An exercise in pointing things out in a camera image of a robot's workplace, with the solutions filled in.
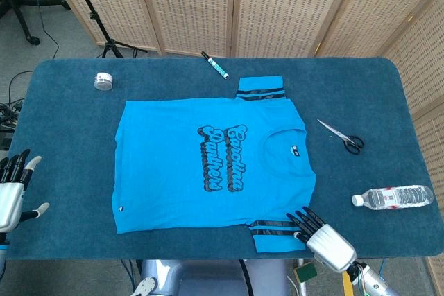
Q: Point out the black tripod stand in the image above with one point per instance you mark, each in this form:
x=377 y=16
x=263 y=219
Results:
x=98 y=22

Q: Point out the green yellow sponge block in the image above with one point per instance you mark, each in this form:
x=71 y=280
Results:
x=306 y=272

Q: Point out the white perforated plate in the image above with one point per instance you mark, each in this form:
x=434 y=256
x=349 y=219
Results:
x=145 y=286

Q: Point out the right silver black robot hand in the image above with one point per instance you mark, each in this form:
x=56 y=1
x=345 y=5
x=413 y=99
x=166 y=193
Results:
x=331 y=245

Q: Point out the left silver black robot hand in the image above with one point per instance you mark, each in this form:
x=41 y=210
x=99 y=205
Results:
x=10 y=202

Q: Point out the metal table leg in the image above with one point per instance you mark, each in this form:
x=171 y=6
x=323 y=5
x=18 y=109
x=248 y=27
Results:
x=302 y=289

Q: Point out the blue printed T-shirt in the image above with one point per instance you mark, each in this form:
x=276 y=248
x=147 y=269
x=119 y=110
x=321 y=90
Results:
x=166 y=171

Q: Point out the silver-blue robot base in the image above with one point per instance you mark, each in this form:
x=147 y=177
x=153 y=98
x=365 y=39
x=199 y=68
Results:
x=208 y=278

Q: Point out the small white tape roll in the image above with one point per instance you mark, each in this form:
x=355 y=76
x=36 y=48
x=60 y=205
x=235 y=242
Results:
x=104 y=82

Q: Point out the black office chair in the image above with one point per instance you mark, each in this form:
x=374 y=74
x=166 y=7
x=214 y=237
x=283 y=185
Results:
x=21 y=5

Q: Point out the clear plastic water bottle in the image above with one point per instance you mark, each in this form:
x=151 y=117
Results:
x=395 y=197

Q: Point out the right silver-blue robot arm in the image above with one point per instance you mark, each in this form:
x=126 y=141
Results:
x=376 y=285

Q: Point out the white green marker pen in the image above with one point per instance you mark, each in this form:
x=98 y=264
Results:
x=215 y=65

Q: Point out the dark blue carpet table cover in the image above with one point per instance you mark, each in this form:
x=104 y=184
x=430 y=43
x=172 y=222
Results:
x=69 y=136

